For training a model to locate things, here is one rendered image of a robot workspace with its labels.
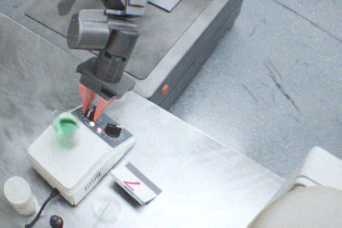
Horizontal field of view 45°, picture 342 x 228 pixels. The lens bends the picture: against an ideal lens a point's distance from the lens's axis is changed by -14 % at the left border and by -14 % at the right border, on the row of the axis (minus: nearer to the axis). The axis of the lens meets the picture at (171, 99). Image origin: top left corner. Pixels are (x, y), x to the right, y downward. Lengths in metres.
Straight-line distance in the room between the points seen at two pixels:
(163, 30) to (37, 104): 0.74
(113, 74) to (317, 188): 0.61
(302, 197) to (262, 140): 1.62
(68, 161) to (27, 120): 0.20
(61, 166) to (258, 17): 1.63
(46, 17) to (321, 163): 1.49
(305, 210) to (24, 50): 0.93
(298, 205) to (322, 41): 2.10
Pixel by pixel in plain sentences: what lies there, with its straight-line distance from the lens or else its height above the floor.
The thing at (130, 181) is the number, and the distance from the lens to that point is 0.89.
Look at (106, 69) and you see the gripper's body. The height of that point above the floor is 0.93.
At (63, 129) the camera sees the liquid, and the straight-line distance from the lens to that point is 0.83.
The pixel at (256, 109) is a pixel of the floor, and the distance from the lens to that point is 1.95.
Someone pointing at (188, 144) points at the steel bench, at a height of 0.75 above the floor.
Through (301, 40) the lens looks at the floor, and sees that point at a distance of 2.28.
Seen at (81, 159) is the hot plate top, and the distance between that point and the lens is 0.84.
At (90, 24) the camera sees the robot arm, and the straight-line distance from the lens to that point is 0.78.
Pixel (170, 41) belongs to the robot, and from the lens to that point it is 1.60.
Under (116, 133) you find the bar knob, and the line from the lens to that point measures 0.91.
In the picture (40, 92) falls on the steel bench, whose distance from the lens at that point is 1.03.
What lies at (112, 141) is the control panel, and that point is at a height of 0.81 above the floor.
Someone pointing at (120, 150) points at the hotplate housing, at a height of 0.80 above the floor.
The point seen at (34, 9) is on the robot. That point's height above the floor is 0.37.
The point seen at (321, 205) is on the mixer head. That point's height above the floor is 1.37.
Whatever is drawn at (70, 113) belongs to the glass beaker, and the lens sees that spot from 0.82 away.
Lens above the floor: 1.60
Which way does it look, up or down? 57 degrees down
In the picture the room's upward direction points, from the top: 10 degrees clockwise
